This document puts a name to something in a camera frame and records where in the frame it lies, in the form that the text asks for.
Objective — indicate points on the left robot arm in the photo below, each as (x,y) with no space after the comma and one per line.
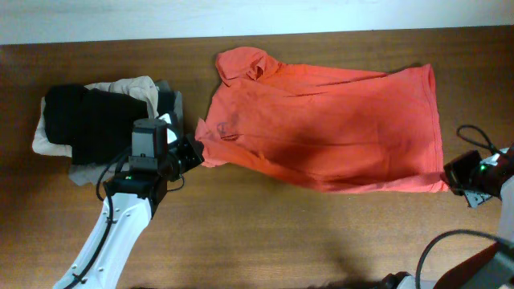
(132,195)

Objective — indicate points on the black folded garment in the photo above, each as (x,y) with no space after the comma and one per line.
(96,124)

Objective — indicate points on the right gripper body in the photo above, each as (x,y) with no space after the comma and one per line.
(454,169)

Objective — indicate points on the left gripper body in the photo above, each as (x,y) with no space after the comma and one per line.
(182,158)

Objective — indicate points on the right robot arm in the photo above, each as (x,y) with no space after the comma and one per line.
(492,267)

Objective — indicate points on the beige folded garment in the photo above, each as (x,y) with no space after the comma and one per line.
(140,88)

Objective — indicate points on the grey folded garment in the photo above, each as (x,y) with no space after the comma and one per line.
(169,101)

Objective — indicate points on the red printed t-shirt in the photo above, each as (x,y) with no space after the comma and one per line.
(330,129)

